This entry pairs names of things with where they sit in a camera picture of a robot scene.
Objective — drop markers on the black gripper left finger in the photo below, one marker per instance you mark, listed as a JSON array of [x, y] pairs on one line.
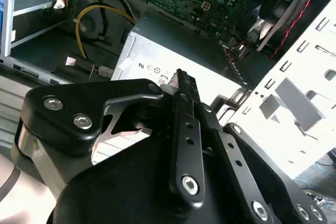
[[65, 108]]

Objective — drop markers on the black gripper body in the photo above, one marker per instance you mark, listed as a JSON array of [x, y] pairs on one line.
[[118, 195]]

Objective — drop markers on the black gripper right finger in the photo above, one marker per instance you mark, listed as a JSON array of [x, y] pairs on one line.
[[236, 161]]

